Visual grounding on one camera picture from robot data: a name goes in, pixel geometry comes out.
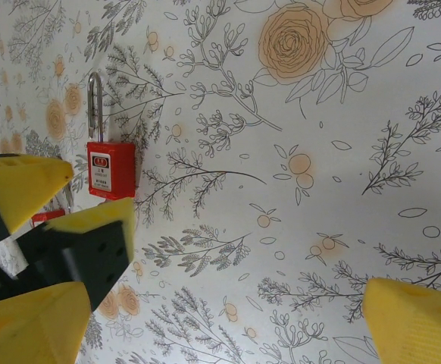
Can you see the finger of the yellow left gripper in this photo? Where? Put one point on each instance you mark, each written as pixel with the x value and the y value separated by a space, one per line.
pixel 99 250
pixel 27 189

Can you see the red padlock with steel shackle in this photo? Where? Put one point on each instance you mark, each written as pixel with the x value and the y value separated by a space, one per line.
pixel 118 170

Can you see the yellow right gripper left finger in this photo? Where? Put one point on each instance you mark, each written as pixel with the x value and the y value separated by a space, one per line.
pixel 27 330

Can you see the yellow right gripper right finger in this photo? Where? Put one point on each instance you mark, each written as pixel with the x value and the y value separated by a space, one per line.
pixel 421 326

